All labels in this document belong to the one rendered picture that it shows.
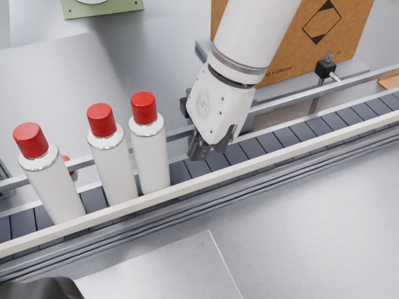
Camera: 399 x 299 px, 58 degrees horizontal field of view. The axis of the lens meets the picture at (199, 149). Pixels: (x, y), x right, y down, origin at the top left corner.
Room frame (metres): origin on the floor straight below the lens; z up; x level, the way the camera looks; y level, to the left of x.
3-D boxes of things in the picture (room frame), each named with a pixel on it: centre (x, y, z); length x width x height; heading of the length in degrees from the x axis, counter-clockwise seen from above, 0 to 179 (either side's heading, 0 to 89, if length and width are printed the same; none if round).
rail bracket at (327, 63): (0.60, -0.27, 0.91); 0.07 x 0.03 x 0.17; 23
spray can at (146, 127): (0.37, 0.08, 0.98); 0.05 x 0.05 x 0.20
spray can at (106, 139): (0.35, 0.13, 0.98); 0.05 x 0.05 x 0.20
